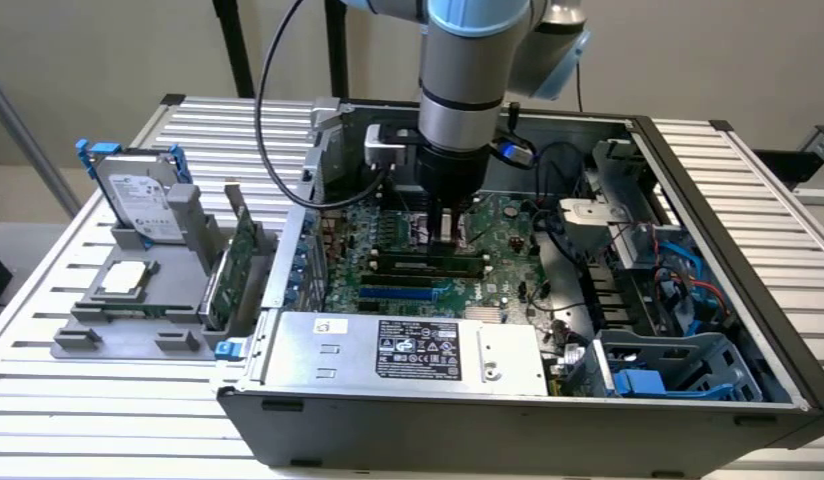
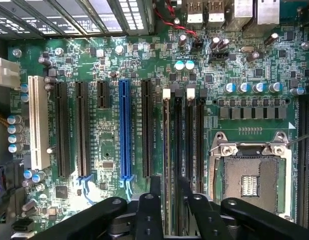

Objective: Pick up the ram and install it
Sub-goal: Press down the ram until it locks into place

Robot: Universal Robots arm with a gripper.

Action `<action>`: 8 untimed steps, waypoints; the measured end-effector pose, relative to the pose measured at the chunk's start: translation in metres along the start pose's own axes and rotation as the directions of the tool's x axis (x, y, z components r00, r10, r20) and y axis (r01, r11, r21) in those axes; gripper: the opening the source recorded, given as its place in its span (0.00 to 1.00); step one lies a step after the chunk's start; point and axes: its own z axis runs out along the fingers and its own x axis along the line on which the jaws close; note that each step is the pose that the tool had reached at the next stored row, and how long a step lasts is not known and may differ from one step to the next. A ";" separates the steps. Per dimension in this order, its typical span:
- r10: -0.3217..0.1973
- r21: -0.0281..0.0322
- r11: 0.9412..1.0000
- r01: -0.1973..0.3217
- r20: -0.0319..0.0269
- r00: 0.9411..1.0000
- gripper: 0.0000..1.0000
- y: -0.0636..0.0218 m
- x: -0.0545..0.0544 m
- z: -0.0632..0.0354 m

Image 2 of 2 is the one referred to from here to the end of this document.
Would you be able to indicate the RAM module in slot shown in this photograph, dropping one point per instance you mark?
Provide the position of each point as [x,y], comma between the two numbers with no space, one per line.
[166,130]

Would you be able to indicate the white PCI expansion slot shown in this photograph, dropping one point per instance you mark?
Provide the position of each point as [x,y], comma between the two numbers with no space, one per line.
[39,120]

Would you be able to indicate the blue-topped capacitor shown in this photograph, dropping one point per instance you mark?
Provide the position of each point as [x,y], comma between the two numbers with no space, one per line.
[14,138]
[179,66]
[259,87]
[243,88]
[37,178]
[275,87]
[297,91]
[28,173]
[14,129]
[229,88]
[14,119]
[15,148]
[189,65]

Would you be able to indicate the silver metal port block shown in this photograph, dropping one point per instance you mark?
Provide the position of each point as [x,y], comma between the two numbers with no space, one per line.
[243,10]

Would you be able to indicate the white power connector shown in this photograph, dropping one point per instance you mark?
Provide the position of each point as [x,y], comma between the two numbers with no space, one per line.
[7,72]

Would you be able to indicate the silver USB port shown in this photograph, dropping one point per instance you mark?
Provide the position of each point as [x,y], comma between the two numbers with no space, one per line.
[216,12]
[195,12]

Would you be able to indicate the square black chip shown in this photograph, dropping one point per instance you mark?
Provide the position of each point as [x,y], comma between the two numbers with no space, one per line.
[61,192]

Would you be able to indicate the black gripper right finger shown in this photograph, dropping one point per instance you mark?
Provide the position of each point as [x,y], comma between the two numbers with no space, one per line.
[207,217]

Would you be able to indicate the RAM slot with white latch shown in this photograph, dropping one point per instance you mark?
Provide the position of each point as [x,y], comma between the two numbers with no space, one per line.
[190,130]

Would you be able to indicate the black PC case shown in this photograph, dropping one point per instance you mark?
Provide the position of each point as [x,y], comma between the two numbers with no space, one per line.
[69,17]

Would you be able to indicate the blue expansion slot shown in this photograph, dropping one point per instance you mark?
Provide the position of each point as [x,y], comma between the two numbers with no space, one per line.
[125,130]

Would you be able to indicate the long black expansion slot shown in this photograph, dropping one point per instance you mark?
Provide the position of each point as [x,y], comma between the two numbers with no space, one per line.
[62,130]
[82,130]
[147,130]

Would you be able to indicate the short black expansion slot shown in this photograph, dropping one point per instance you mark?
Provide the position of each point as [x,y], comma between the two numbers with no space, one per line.
[102,95]

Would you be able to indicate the CPU socket with metal frame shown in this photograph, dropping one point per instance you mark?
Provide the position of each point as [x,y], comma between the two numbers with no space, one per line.
[252,180]

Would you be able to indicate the small black fan connector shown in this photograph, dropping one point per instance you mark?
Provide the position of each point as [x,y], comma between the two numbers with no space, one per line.
[197,43]

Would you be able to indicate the RAM slot with black latch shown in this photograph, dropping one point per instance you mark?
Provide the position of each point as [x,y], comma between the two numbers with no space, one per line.
[178,130]
[200,130]

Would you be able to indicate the black header connector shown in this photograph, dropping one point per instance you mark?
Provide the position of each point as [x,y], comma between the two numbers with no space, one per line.
[218,57]

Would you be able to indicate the black SATA connector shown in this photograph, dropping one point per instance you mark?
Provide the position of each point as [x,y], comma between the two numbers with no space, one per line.
[22,225]

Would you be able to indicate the thin metal locking lever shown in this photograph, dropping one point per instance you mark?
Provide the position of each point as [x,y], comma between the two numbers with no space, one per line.
[302,138]

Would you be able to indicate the green motherboard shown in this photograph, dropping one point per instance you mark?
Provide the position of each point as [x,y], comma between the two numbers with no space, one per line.
[112,140]

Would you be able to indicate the silver network port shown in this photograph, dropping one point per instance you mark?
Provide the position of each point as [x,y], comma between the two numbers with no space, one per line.
[268,12]

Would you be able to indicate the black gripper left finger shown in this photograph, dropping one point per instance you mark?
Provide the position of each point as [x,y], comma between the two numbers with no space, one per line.
[149,215]

